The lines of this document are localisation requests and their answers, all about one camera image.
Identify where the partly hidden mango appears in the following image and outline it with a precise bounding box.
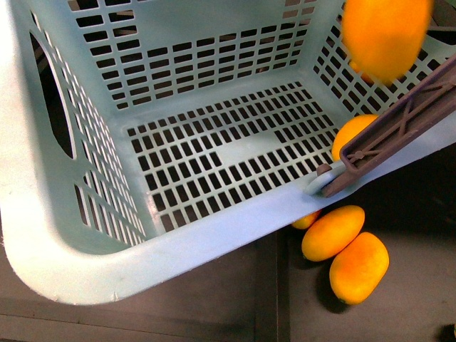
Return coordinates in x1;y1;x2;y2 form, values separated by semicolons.
291;210;321;230

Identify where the brown basket handle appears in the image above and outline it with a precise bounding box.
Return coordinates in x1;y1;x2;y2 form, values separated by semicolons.
305;56;455;197

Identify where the dark wooden shelf unit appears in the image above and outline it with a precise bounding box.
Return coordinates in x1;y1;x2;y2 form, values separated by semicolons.
1;146;455;341

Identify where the orange yellow mango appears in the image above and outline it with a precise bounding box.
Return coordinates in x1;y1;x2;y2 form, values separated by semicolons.
341;0;434;85

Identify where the mango on shelf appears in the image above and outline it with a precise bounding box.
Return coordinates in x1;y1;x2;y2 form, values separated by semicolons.
329;232;390;305
301;205;366;261

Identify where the mango on shelf upper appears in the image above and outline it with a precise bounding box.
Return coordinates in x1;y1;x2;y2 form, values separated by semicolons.
301;205;366;261

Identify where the yellow lemon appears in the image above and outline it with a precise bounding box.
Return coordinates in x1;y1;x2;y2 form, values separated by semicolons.
331;114;378;162

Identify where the light blue plastic basket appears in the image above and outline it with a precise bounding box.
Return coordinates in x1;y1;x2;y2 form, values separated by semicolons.
1;1;455;305

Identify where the mango on shelf lower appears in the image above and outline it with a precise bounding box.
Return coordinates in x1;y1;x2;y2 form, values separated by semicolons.
329;232;390;305

